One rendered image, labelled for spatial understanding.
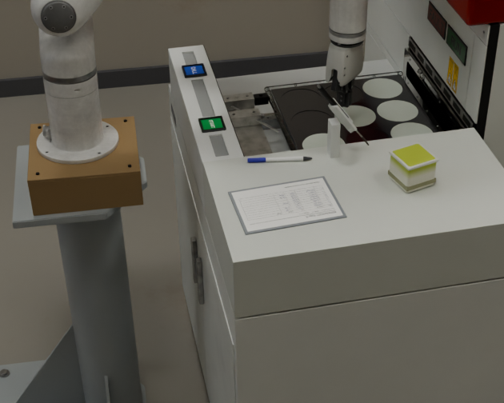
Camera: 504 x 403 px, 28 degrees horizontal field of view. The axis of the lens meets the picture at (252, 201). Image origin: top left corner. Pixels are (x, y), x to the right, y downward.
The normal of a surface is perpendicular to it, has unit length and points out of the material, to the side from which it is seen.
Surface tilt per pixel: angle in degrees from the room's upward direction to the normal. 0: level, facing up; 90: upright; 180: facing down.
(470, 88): 90
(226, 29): 90
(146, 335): 0
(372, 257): 90
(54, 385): 90
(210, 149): 0
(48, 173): 2
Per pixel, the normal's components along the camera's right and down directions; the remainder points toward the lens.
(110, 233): 0.77, 0.37
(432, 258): 0.20, 0.58
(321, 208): -0.01, -0.81
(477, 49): -0.98, 0.13
